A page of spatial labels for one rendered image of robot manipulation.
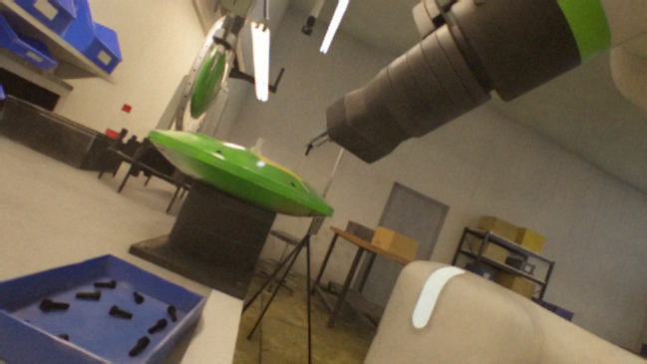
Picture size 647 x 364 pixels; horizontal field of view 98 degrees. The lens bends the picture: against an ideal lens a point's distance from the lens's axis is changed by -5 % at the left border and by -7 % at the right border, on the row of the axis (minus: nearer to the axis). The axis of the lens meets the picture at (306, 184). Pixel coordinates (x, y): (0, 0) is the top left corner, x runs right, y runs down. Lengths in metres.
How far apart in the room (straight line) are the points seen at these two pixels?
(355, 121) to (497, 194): 6.51
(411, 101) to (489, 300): 0.18
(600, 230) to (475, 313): 8.41
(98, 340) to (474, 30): 0.32
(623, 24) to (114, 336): 0.38
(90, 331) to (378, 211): 5.35
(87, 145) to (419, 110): 0.79
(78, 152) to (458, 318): 0.86
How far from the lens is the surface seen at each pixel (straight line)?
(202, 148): 0.37
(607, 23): 0.27
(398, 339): 0.32
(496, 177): 6.77
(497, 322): 0.31
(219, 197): 0.44
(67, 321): 0.26
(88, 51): 1.28
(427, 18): 0.32
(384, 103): 0.28
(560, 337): 0.47
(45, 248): 0.37
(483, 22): 0.26
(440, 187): 6.04
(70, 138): 0.93
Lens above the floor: 1.04
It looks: 5 degrees up
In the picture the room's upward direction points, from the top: 23 degrees clockwise
